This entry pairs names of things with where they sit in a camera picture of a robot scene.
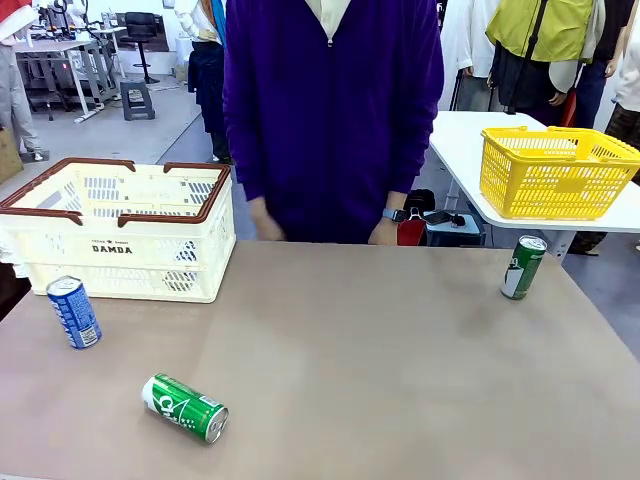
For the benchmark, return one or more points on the blue drink can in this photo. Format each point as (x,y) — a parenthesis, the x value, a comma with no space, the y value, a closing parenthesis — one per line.
(75,315)

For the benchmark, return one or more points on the green white soda can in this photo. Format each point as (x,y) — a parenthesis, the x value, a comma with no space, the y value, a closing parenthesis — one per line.
(185,407)
(525,270)

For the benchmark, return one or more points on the grey step stool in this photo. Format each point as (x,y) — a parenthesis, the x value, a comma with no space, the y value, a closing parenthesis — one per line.
(137,100)

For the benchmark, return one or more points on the dark blue storage bin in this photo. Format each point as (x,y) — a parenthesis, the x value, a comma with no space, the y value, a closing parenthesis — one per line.
(455,232)

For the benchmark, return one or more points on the black office chair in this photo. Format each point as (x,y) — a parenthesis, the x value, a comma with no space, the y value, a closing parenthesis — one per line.
(141,30)

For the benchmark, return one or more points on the grey work desk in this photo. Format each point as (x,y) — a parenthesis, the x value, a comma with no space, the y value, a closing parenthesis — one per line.
(55,47)

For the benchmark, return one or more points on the person's right forearm purple sleeve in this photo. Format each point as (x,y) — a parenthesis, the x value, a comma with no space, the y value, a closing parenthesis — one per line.
(250,165)

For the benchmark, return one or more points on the brown cardboard piece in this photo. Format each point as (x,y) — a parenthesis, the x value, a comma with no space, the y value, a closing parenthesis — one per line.
(7,157)

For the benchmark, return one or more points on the mannequin in red white outfit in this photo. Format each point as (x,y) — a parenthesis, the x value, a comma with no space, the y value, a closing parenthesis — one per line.
(15,90)

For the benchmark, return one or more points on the mannequin in white shirt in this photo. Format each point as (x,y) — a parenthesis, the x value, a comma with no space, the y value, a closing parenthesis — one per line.
(472,45)

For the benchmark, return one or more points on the grey blue wrist watch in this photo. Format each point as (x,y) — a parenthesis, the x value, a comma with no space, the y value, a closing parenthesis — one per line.
(392,215)

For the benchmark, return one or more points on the person in purple sweater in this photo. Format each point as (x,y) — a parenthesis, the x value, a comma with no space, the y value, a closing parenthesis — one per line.
(330,125)

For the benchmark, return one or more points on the person's left hand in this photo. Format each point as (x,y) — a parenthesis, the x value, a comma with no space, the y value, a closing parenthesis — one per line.
(386,234)

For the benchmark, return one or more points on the white side table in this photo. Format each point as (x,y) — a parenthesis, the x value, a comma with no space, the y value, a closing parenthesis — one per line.
(460,150)

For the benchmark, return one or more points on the yellow plastic shopping basket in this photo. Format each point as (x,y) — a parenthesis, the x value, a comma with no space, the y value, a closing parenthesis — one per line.
(550,190)

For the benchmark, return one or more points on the person's left forearm purple sleeve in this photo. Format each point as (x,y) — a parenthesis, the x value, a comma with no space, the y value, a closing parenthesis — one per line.
(412,160)

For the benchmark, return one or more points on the mannequin in dark skirt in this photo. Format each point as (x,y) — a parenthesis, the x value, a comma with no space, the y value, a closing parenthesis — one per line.
(207,85)

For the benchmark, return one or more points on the mannequin in black top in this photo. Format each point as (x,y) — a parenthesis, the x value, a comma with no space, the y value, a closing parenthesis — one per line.
(607,30)

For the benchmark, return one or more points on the white Damda shopping basket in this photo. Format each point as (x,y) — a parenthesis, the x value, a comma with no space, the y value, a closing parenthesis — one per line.
(125,282)

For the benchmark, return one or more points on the mannequin in yellow green vest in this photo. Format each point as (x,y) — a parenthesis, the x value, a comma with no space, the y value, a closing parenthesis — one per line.
(545,30)

